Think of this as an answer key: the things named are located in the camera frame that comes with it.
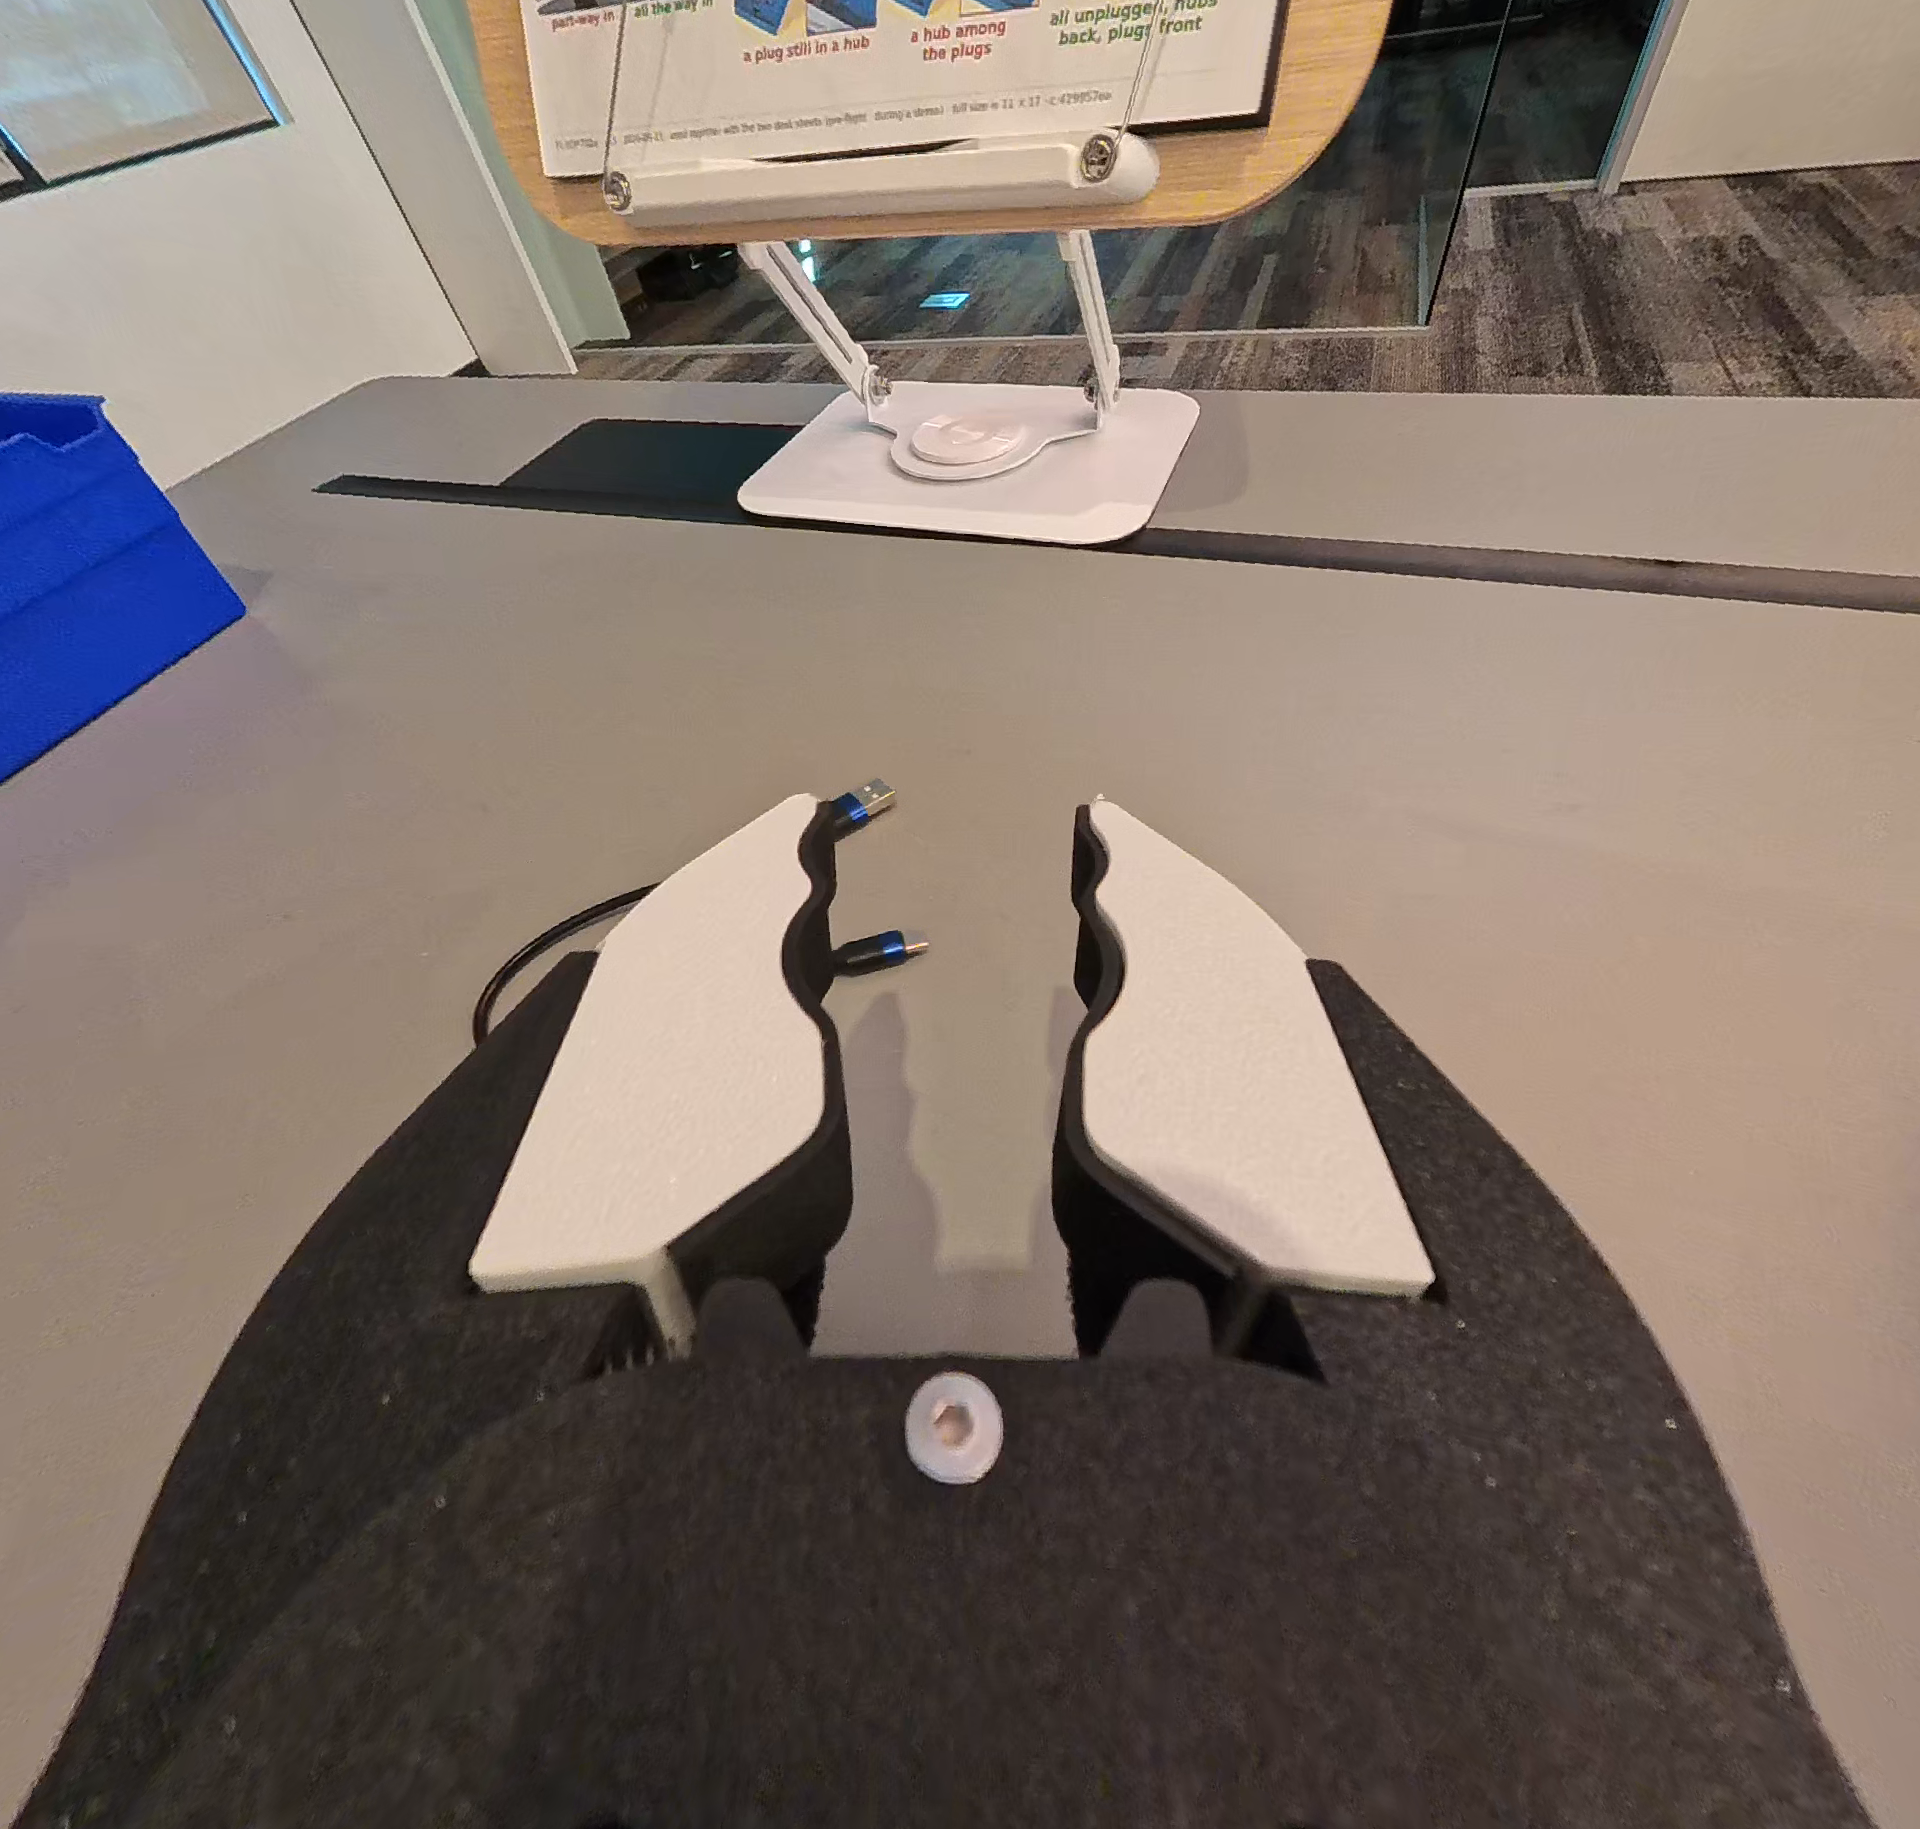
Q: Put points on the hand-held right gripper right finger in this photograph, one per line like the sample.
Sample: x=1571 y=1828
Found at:
x=1246 y=1095

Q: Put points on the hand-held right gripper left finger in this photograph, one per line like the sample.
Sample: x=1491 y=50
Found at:
x=676 y=1095

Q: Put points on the blue plastic bin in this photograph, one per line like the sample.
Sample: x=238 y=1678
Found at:
x=91 y=586

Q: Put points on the white stand with wooden board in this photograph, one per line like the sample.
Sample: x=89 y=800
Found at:
x=1051 y=494

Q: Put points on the printed instruction sheet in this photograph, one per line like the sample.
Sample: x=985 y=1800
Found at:
x=902 y=103

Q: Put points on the large gridded window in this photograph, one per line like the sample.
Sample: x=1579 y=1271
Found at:
x=106 y=28

